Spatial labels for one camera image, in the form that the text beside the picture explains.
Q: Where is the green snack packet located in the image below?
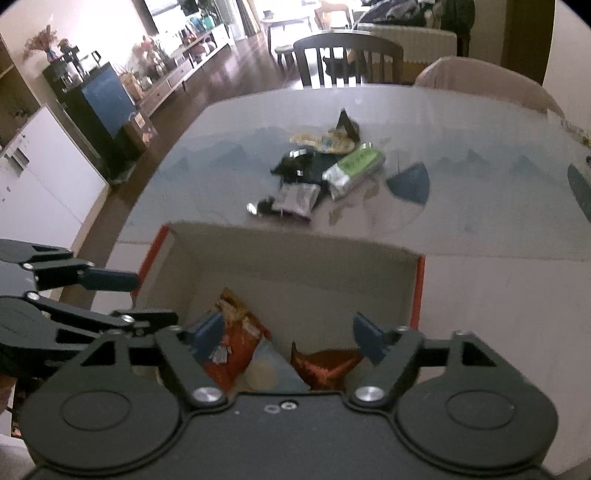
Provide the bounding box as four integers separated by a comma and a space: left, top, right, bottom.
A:
322, 142, 386, 201

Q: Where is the small dark stool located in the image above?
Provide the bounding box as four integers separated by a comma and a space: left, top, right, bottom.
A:
274, 44, 296, 70

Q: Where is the pink covered chair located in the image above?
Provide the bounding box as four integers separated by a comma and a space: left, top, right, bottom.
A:
413, 55, 566, 116

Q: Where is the flat television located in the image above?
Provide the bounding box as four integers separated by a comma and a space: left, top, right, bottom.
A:
143, 0, 204, 17

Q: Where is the dark red snack bag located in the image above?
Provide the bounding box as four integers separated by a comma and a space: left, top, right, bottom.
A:
290, 342, 365, 393

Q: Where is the wooden wall shelf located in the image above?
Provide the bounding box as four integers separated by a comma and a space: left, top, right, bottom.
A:
0, 32, 42, 148

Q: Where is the dark wooden chair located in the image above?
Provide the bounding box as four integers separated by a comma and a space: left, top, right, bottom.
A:
293, 32, 404, 88

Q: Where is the long yellow strip packet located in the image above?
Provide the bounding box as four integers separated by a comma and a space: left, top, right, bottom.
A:
289, 131, 358, 153

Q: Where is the sofa with cream cover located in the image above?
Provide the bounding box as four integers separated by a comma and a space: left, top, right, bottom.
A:
355, 23, 458, 65

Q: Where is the long low tv cabinet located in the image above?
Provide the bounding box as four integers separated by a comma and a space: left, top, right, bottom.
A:
139, 28, 232, 116

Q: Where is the pale blue snack packet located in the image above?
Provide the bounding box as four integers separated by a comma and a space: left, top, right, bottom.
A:
244, 339, 308, 393

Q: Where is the black triangular snack packet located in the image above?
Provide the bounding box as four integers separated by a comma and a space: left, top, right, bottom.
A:
333, 108, 362, 141

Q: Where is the black cabinet with blue panel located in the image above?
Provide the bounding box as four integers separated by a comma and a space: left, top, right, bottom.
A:
44, 60, 139, 185

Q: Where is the red-sided cardboard box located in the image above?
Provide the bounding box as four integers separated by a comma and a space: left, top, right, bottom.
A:
134, 222, 426, 393

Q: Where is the pile of clothes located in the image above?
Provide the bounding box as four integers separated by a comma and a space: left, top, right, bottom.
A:
360, 0, 476, 28

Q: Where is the grey silver snack packet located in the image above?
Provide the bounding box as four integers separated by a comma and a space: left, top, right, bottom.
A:
272, 184, 321, 222

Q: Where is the window curtain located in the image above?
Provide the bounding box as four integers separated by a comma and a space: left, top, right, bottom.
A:
235, 0, 259, 38

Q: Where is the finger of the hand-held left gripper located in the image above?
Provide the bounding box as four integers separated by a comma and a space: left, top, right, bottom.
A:
25, 292, 179, 348
0, 240, 139, 292

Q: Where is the round black cookie packet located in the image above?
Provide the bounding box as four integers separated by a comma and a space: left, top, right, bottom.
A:
246, 198, 278, 217

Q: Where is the pink flower bouquet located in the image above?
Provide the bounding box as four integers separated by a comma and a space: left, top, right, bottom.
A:
131, 39, 169, 77

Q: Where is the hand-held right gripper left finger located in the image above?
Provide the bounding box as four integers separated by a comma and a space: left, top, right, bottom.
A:
76, 311, 227, 409

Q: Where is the dark wooden door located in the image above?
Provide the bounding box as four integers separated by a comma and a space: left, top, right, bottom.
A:
503, 0, 555, 86

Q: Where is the bright red snack bag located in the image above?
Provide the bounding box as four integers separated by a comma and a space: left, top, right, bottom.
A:
203, 287, 273, 393

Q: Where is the small orange wooden chair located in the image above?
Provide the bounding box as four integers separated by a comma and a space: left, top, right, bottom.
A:
316, 0, 352, 28

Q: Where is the white cabinet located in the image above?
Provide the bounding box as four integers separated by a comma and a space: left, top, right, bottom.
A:
0, 104, 112, 259

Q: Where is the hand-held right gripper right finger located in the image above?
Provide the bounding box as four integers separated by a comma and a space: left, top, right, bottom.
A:
346, 313, 506, 411

